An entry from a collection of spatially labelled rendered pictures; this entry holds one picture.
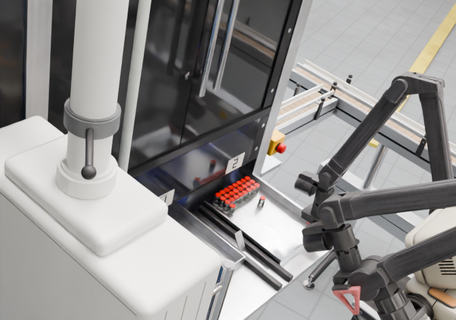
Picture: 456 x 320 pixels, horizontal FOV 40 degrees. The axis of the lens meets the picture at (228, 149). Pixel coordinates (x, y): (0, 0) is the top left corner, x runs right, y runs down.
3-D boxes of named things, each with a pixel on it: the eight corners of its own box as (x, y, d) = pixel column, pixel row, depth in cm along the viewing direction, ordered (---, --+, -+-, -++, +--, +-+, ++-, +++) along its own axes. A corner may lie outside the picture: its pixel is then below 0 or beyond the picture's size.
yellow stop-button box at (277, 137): (255, 147, 233) (260, 131, 229) (267, 141, 238) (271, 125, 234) (270, 157, 230) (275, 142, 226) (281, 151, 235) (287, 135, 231)
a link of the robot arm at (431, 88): (436, 71, 165) (446, 66, 173) (387, 77, 173) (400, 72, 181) (458, 229, 173) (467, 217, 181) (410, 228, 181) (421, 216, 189)
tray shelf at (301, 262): (95, 248, 190) (95, 243, 188) (241, 168, 237) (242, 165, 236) (207, 352, 168) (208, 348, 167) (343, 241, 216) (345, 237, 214)
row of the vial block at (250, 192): (220, 211, 212) (223, 201, 209) (253, 191, 224) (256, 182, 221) (225, 214, 211) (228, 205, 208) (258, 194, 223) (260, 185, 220)
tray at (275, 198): (202, 208, 211) (204, 200, 209) (250, 180, 229) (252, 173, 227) (278, 268, 196) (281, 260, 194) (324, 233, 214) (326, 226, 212)
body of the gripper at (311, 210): (311, 207, 210) (315, 189, 206) (336, 222, 205) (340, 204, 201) (300, 214, 205) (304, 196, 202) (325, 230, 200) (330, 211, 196)
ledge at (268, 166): (233, 158, 241) (234, 154, 240) (254, 148, 250) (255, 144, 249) (260, 177, 235) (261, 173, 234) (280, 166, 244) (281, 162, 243)
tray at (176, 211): (108, 236, 192) (109, 228, 190) (168, 204, 210) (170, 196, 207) (184, 306, 176) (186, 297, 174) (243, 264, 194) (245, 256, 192)
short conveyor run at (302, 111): (240, 169, 240) (249, 136, 231) (211, 148, 247) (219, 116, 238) (334, 117, 287) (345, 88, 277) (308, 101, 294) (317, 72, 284)
